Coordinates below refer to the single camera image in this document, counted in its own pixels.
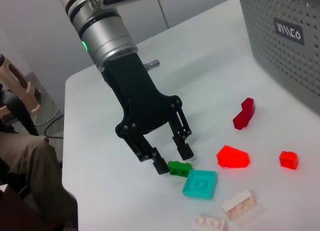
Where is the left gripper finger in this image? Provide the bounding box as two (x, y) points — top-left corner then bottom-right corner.
(122, 132), (170, 176)
(168, 107), (195, 161)

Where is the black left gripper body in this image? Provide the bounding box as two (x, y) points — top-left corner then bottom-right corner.
(101, 52), (183, 139)

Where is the green brick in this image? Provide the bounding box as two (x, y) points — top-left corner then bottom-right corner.
(166, 160), (194, 179)

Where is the grey perforated plastic storage bin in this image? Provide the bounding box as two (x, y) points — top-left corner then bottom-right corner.
(237, 0), (320, 115)

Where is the left wrist metal plug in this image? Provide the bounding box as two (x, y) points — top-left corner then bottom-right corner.
(143, 58), (161, 72)

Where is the teal square brick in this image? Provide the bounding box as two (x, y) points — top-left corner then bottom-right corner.
(181, 168), (218, 201)

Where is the red sloped brick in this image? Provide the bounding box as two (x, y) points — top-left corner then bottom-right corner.
(216, 144), (251, 169)

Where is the dark red curved brick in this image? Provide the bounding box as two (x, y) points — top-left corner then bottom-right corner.
(232, 97), (257, 131)

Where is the white tall brick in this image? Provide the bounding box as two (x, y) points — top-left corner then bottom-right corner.
(221, 189), (258, 222)

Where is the white flat two-stud brick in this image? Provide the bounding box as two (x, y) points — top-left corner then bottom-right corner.
(191, 214), (229, 231)

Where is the clear transparent brick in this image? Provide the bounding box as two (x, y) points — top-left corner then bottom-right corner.
(234, 200), (266, 228)

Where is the small red brick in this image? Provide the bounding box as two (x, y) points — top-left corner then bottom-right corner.
(279, 150), (299, 170)

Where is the black chair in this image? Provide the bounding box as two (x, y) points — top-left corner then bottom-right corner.
(0, 89), (41, 139)

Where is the beige wooden stand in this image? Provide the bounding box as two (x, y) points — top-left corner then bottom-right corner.
(0, 53), (42, 122)

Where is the black floor cable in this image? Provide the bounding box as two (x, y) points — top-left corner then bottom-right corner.
(44, 107), (65, 140)

